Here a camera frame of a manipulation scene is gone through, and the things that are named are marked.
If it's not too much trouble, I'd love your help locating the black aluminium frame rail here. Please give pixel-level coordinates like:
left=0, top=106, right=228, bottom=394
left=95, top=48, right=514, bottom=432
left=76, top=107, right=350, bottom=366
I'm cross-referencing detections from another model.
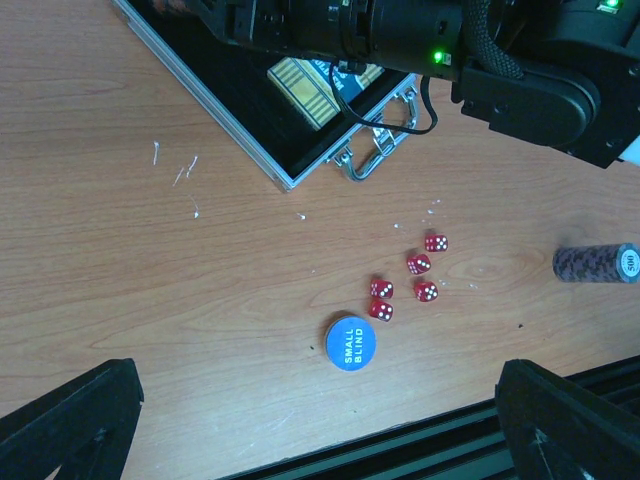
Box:
left=219, top=355, right=640, bottom=480

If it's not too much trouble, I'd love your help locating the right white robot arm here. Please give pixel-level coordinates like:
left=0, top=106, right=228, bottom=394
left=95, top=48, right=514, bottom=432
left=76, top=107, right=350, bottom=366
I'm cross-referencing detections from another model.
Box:
left=188, top=1, right=639, bottom=168

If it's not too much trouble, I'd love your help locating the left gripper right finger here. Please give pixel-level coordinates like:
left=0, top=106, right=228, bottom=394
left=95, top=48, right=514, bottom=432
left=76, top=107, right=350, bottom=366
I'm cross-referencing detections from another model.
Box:
left=495, top=359, right=639, bottom=479

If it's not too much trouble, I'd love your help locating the red die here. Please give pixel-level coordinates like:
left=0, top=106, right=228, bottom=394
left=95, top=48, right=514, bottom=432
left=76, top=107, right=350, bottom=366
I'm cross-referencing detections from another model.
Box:
left=407, top=253, right=432, bottom=275
left=368, top=298, right=394, bottom=322
left=370, top=277, right=394, bottom=299
left=414, top=281, right=439, bottom=302
left=424, top=234, right=449, bottom=252

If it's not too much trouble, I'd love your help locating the blue small blind button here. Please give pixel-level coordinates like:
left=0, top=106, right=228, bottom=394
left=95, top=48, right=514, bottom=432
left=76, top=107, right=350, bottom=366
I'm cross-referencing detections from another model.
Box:
left=324, top=315, right=377, bottom=372

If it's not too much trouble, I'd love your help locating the purple poker chip stack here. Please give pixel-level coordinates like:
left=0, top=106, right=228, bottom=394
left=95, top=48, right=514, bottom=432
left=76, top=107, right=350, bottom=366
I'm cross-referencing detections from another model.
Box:
left=552, top=243, right=639, bottom=284

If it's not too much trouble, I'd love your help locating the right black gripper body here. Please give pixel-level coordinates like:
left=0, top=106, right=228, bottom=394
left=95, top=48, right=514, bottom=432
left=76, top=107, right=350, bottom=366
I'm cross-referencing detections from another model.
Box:
left=189, top=0, right=463, bottom=80

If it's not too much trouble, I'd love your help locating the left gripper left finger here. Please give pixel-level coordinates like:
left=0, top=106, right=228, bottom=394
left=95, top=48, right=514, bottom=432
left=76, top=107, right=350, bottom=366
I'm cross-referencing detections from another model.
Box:
left=1, top=358, right=144, bottom=479

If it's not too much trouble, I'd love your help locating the aluminium poker case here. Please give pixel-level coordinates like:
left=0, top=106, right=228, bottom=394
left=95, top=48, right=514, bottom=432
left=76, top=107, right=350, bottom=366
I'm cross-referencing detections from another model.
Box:
left=113, top=1, right=419, bottom=191

